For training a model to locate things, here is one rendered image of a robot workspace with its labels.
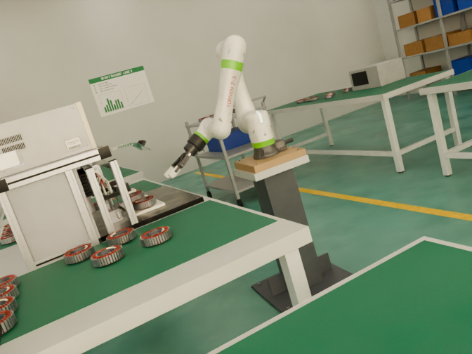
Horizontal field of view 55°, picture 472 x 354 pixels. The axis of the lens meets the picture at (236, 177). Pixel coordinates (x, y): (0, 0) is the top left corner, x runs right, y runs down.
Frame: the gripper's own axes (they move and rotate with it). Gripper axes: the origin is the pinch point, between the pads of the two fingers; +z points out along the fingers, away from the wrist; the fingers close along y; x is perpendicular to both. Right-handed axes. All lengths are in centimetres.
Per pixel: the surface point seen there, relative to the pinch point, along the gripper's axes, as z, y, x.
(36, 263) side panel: 66, -49, 25
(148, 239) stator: 32, -80, 4
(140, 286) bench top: 44, -111, 4
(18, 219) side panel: 57, -49, 41
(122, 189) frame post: 23, -46, 18
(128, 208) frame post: 28, -46, 11
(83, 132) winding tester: 15, -37, 46
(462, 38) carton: -507, 307, -265
